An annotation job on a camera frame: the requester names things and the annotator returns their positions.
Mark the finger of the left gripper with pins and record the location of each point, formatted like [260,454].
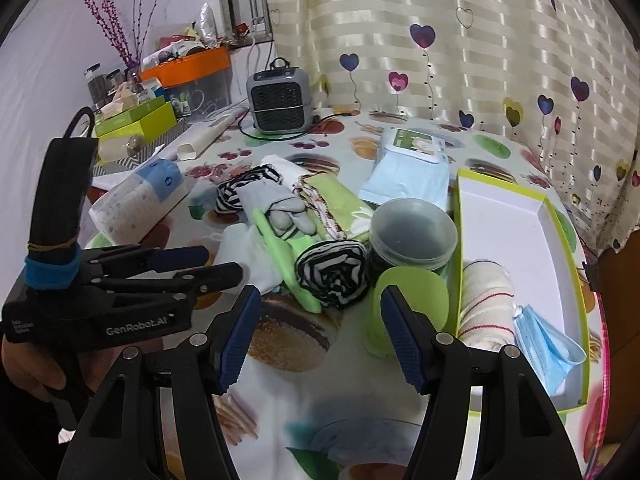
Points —
[131,260]
[200,279]

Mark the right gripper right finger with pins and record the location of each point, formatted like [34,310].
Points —
[438,366]

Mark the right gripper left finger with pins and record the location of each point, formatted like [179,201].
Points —
[204,366]

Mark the white red-striped towel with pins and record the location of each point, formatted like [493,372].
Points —
[487,306]

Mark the blue face masks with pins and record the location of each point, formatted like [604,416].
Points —
[551,353]

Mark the black white striped sock roll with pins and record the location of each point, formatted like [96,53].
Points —
[334,272]

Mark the left hand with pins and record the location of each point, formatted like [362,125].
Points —
[34,371]

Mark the green plastic jar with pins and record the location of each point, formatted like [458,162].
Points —
[425,292]

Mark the black white striped sock far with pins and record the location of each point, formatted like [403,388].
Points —
[228,192]

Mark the light green thin cloth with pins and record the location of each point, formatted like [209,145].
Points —
[282,253]

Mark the chevron pattern tray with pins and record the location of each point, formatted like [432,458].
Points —
[148,150]

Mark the grey folded sock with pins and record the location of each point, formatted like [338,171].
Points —
[285,211]

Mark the green white box tray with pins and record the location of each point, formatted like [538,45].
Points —
[521,230]

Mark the rolled white paper tube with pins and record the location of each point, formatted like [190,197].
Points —
[199,137]

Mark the green cardboard box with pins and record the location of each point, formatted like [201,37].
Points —
[150,119]

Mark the clear plastic lidded jar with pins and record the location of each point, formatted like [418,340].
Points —
[410,232]

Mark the green patterned cloth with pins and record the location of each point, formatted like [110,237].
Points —
[335,210]

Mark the orange lidded storage box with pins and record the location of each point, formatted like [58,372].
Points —
[196,84]

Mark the grey portable space heater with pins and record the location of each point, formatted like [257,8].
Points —
[280,99]

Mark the wet wipes pack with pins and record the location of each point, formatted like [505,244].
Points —
[410,163]

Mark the purple dried flower branches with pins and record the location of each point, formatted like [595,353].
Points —
[127,36]

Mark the heart patterned curtain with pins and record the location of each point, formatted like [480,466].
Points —
[559,76]

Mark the black wrist strap handle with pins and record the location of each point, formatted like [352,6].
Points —
[53,253]

